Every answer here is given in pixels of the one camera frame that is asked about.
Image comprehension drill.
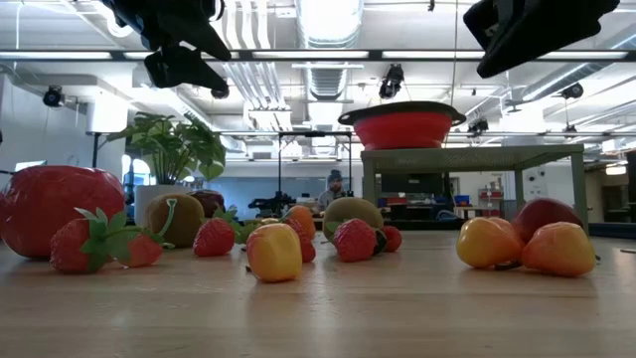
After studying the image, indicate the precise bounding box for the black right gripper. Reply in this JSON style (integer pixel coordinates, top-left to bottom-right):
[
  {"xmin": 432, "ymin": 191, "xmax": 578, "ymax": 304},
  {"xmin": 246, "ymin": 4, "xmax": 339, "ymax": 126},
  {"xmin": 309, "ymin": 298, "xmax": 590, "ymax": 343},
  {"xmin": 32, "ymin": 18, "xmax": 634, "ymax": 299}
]
[{"xmin": 464, "ymin": 0, "xmax": 620, "ymax": 80}]

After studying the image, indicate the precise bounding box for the person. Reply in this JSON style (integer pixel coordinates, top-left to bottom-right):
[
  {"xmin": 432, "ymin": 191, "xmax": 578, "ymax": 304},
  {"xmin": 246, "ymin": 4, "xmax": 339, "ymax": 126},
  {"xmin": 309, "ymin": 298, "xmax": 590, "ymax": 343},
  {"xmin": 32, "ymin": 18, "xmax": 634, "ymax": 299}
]
[{"xmin": 317, "ymin": 169, "xmax": 349, "ymax": 213}]

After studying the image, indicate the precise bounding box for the small red strawberry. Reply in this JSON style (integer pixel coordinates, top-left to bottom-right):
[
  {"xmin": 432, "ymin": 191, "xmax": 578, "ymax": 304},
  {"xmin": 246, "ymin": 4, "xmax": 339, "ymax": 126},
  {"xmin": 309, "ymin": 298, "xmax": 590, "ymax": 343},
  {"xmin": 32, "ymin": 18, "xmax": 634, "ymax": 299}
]
[
  {"xmin": 333, "ymin": 218, "xmax": 378, "ymax": 264},
  {"xmin": 382, "ymin": 225, "xmax": 402, "ymax": 254},
  {"xmin": 118, "ymin": 198, "xmax": 178, "ymax": 269},
  {"xmin": 193, "ymin": 208, "xmax": 239, "ymax": 258},
  {"xmin": 285, "ymin": 218, "xmax": 317, "ymax": 264},
  {"xmin": 49, "ymin": 207, "xmax": 123, "ymax": 274}
]

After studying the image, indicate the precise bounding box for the dark black cherry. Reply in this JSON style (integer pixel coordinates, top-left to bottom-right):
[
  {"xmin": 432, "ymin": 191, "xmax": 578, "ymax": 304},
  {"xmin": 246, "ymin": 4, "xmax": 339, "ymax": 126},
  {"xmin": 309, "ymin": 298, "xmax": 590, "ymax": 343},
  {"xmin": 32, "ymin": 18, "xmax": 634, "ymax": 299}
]
[{"xmin": 372, "ymin": 227, "xmax": 388, "ymax": 257}]

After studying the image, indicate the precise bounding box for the large red tomato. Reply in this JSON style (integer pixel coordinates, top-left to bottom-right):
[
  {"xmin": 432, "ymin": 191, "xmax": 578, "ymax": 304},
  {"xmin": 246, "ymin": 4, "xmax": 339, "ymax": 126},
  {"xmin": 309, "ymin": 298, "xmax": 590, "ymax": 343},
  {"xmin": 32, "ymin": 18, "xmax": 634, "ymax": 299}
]
[{"xmin": 0, "ymin": 165, "xmax": 126, "ymax": 260}]

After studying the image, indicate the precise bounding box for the brown kiwi fruit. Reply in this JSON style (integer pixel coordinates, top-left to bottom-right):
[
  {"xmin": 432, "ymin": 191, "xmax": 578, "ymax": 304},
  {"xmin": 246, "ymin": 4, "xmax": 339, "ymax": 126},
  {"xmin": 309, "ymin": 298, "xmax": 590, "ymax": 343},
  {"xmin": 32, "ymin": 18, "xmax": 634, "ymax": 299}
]
[
  {"xmin": 145, "ymin": 192, "xmax": 206, "ymax": 249},
  {"xmin": 322, "ymin": 197, "xmax": 385, "ymax": 244}
]

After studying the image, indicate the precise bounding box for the orange tangerine with leaf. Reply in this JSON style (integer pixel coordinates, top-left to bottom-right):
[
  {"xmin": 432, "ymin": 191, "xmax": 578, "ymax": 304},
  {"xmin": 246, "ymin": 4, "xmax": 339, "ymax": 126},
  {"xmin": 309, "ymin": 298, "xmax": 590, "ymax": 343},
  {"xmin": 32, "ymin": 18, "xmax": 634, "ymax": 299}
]
[{"xmin": 286, "ymin": 205, "xmax": 317, "ymax": 240}]

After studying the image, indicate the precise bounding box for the dark maroon fruit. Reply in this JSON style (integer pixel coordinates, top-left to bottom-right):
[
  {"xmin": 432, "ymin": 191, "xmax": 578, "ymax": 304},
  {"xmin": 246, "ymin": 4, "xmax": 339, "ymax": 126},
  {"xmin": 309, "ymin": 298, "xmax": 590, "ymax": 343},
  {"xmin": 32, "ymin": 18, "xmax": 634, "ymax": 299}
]
[{"xmin": 191, "ymin": 189, "xmax": 226, "ymax": 220}]

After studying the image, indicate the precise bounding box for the green plant in white pot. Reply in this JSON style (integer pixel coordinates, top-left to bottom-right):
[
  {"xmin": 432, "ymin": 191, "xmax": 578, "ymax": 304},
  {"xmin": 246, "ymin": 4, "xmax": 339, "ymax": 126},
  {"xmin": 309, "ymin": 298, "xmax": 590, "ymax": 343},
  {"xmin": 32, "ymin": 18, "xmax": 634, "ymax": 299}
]
[{"xmin": 106, "ymin": 111, "xmax": 228, "ymax": 228}]

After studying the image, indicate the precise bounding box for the green perforated metal shelf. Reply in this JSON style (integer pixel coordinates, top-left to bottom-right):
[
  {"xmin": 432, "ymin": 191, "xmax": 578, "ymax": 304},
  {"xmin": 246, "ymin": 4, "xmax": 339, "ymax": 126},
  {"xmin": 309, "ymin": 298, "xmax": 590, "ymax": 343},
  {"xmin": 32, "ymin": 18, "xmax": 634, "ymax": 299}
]
[{"xmin": 361, "ymin": 143, "xmax": 590, "ymax": 240}]

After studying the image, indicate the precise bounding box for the red nectarine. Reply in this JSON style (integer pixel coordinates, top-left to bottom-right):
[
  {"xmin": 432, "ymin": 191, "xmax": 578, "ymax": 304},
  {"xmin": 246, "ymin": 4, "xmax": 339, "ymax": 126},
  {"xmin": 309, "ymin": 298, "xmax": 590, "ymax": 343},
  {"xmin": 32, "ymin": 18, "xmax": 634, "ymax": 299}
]
[{"xmin": 511, "ymin": 197, "xmax": 585, "ymax": 245}]

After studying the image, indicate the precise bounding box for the black metal rack frame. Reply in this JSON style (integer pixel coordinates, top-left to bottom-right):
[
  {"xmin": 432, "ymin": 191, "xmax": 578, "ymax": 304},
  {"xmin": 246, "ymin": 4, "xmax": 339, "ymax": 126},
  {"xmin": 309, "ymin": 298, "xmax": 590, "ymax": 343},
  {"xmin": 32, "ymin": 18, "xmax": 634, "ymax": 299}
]
[{"xmin": 276, "ymin": 130, "xmax": 355, "ymax": 198}]

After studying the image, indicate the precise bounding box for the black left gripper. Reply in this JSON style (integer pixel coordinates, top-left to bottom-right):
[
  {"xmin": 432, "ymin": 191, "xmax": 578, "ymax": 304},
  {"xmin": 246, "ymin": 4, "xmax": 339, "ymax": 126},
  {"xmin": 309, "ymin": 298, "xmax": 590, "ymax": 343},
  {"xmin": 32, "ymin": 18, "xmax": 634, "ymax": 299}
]
[{"xmin": 98, "ymin": 0, "xmax": 233, "ymax": 91}]

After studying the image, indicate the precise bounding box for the red collapsible colander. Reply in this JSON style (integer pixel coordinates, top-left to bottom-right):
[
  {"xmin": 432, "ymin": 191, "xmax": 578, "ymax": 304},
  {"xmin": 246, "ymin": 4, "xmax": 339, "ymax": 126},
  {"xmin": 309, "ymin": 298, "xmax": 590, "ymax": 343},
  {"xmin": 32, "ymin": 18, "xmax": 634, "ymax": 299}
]
[{"xmin": 337, "ymin": 100, "xmax": 468, "ymax": 151}]

